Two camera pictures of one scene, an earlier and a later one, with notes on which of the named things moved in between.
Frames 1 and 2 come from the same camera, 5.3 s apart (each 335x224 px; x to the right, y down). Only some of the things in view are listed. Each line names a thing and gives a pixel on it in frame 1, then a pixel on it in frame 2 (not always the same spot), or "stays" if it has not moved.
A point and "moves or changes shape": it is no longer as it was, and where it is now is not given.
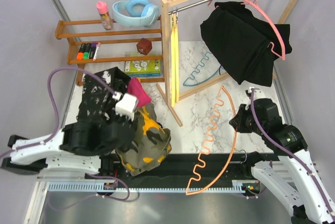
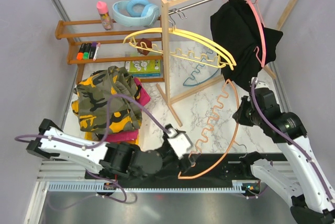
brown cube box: (144, 46) stays
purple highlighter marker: (92, 50) stays
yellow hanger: (173, 58) to (221, 61)
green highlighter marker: (87, 48) stays
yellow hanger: (177, 57) to (223, 59)
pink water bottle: (106, 20) stays
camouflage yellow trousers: (149, 145) to (90, 102)
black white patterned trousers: (98, 103) moves or changes shape
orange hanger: (221, 89) moves or changes shape
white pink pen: (98, 46) stays
